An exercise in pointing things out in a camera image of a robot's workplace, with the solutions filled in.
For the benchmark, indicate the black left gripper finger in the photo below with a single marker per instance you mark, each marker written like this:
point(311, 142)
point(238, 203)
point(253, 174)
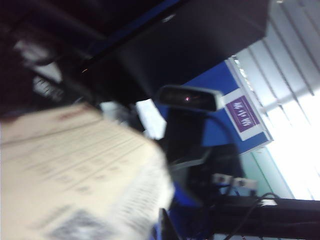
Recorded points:
point(168, 227)

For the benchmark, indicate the cream calendar page stack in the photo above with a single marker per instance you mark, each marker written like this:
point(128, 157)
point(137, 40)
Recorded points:
point(75, 175)

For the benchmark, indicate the grey rimmed black device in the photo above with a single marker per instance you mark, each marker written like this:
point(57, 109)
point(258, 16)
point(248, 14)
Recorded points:
point(190, 98)

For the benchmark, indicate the purple printed sign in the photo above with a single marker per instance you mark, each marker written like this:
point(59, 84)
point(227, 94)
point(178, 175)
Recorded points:
point(242, 113)

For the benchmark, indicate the large black computer monitor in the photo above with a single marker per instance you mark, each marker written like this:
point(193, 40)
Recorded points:
point(187, 37)

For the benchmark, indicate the white window blinds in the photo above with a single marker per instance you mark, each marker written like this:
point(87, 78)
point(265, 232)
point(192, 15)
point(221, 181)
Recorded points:
point(292, 62)

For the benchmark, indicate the white wall socket row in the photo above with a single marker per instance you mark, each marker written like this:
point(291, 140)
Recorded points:
point(235, 182)

